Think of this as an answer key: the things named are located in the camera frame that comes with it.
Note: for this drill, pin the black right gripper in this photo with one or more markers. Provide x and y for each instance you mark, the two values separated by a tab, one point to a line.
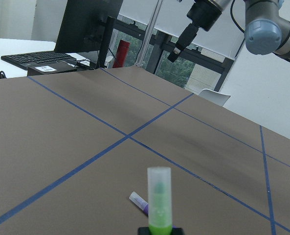
203	14

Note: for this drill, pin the green highlighter pen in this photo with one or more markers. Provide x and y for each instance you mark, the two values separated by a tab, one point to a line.
160	200

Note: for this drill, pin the purple highlighter pen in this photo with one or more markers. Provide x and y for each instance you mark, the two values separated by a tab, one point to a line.
138	201

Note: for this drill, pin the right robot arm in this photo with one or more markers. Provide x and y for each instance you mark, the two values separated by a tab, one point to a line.
265	31

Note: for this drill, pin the white chair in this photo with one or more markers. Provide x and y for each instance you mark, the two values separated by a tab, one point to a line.
214	97

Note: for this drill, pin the red bottle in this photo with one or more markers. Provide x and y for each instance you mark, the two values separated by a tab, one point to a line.
121	54

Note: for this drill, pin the black computer monitor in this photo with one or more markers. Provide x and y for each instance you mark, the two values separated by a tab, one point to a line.
87	26

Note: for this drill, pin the black box with label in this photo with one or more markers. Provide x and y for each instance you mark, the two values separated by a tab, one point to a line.
59	67

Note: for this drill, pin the black keyboard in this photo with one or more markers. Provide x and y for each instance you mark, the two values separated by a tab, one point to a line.
26	60

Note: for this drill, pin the aluminium frame post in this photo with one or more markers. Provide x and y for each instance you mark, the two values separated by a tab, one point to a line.
148	32

